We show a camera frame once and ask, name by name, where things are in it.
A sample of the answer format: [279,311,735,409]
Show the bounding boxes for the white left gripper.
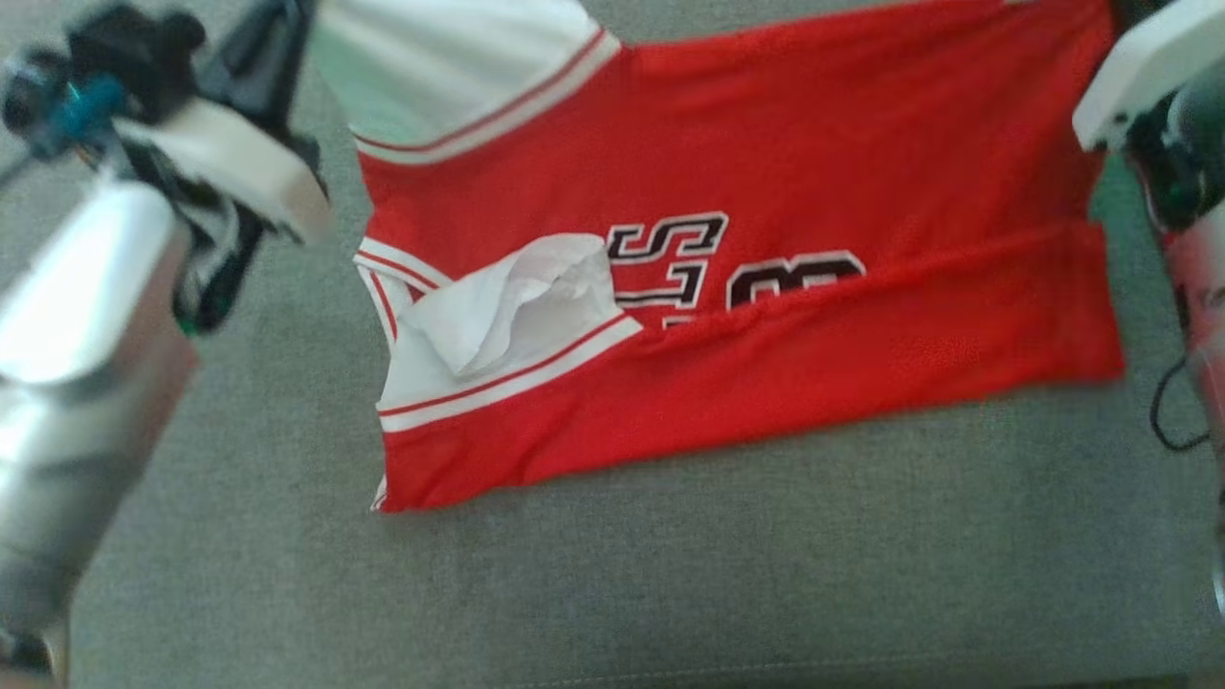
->
[114,0,332,337]

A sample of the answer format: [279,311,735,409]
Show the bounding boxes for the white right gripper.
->
[1071,0,1225,232]

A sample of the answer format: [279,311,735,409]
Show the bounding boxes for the red basketball jersey white trim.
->
[306,0,1126,516]

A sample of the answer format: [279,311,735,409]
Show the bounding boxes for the large grey sofa seat cushion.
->
[0,0,1225,689]

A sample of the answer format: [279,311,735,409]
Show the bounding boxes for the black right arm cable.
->
[1148,352,1214,454]

